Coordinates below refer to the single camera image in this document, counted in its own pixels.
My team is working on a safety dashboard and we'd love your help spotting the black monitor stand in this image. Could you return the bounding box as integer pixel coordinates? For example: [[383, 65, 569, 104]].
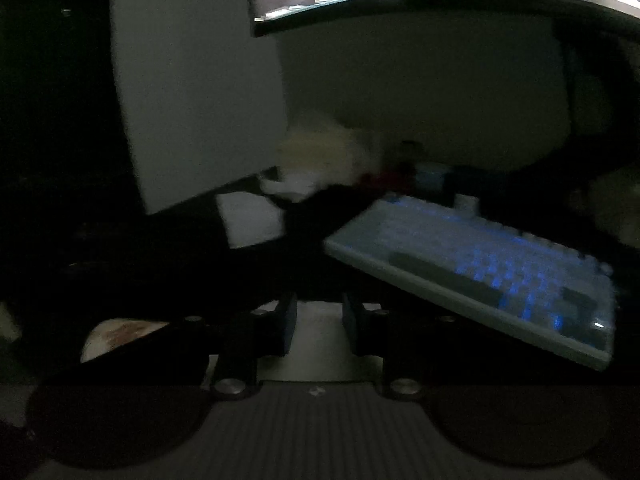
[[550, 15, 640, 171]]

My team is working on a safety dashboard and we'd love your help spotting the white backlit keyboard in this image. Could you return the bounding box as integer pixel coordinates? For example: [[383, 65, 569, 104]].
[[322, 195, 619, 372]]

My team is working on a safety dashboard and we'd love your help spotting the floral patterned thermos cup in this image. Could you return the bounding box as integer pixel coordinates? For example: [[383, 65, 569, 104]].
[[80, 317, 173, 363]]

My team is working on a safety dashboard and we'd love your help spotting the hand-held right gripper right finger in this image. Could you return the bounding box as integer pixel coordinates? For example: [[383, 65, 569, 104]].
[[341, 292, 566, 402]]

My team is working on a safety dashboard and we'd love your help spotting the pale yellow plush toy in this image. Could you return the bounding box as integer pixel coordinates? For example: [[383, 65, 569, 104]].
[[275, 120, 386, 197]]

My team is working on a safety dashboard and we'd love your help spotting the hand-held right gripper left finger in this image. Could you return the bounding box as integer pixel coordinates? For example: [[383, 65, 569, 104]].
[[75, 292, 299, 402]]

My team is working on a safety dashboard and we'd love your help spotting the white printed tissue sheet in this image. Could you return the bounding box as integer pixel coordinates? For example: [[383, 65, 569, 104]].
[[257, 300, 386, 383]]

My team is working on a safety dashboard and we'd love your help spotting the crumpled white tissue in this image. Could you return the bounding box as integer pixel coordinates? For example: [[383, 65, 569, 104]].
[[259, 174, 313, 198]]

